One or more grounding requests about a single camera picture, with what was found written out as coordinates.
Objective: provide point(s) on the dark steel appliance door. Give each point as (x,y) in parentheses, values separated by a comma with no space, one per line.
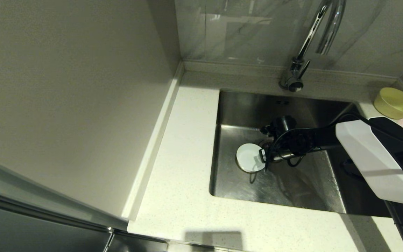
(30,231)

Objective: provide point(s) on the yellow plastic bowl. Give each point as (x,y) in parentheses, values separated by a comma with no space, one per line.
(394,101)

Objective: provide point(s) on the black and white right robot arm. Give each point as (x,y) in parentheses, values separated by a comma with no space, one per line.
(369,154)

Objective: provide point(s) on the chrome gooseneck faucet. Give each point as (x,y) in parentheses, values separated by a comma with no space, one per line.
(292,81)

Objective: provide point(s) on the round metal drain strainer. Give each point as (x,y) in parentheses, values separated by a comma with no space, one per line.
(264,142)

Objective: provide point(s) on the stainless steel sink basin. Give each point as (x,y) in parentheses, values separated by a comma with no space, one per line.
(243,189)

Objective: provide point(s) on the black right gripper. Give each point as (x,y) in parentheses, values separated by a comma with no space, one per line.
(292,145)

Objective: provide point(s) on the white plastic bowl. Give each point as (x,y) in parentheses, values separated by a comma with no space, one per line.
(248,157)

